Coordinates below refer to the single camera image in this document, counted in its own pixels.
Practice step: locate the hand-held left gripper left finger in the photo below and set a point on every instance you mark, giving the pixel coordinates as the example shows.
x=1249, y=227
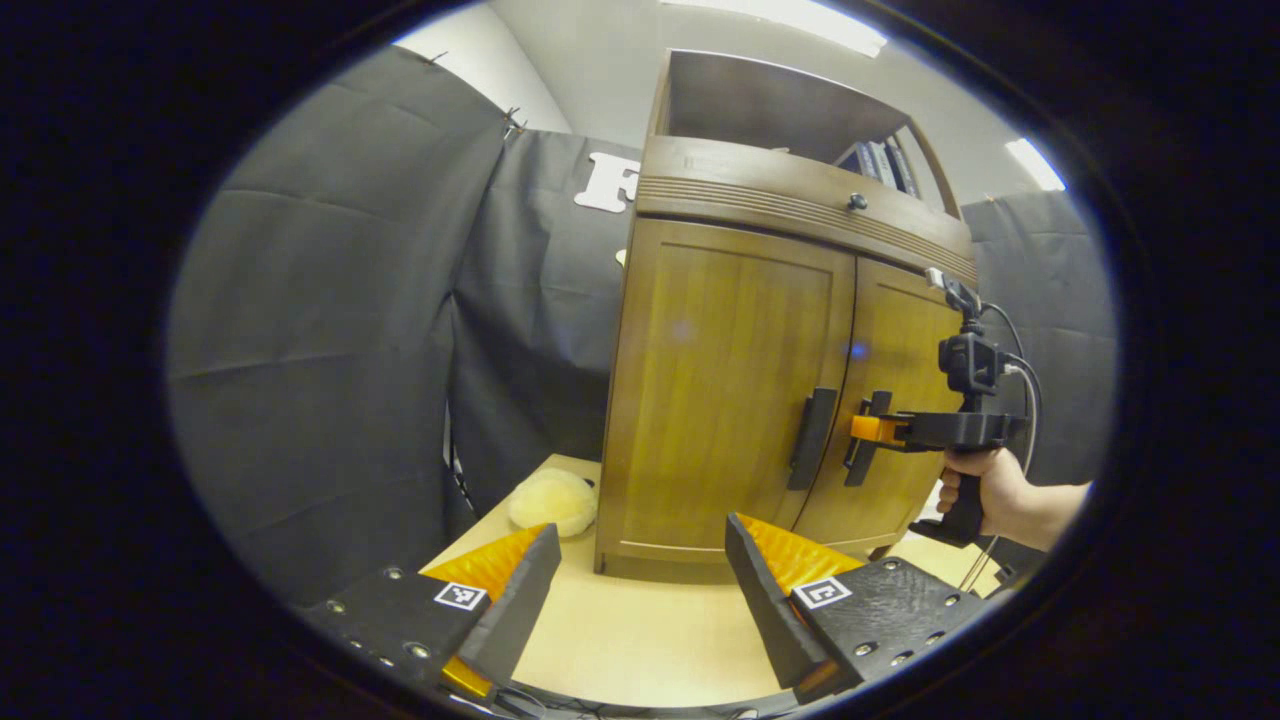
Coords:
x=520, y=610

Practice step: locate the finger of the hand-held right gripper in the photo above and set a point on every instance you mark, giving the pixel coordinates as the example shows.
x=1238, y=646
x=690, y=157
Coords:
x=875, y=429

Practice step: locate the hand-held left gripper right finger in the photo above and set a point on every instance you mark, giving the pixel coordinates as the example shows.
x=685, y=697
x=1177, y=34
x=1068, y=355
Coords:
x=765, y=610

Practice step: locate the wooden cabinet door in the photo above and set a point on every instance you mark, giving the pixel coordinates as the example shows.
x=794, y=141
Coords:
x=700, y=400
x=890, y=330

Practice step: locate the wooden double-door shoe cabinet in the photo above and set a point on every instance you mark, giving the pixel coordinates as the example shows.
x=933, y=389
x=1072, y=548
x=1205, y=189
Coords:
x=760, y=180

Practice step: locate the pale yellow plush toy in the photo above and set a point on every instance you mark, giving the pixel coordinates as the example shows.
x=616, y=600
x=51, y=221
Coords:
x=552, y=502

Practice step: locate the small ceiling light panel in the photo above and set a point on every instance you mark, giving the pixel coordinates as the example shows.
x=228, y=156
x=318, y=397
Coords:
x=1035, y=165

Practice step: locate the black backdrop cloth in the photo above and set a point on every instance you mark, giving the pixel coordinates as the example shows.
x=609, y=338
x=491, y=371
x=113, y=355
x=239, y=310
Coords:
x=320, y=350

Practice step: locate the large ceiling light panel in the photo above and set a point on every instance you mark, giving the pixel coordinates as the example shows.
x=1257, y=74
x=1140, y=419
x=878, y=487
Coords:
x=790, y=15

